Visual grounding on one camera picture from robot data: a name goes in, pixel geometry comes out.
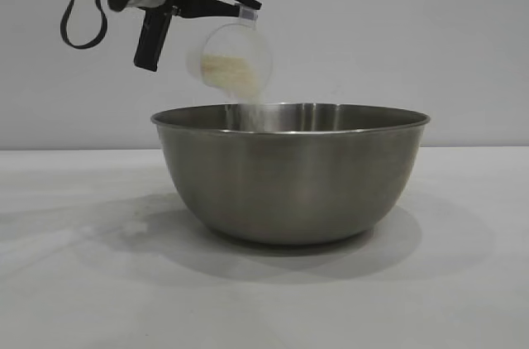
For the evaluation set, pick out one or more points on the clear plastic measuring cup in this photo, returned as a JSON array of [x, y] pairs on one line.
[[235, 43]]

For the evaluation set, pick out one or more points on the white uncooked rice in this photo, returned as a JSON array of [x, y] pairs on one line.
[[227, 72]]

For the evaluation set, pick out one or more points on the stainless steel mixing bowl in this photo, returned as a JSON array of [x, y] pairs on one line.
[[289, 183]]

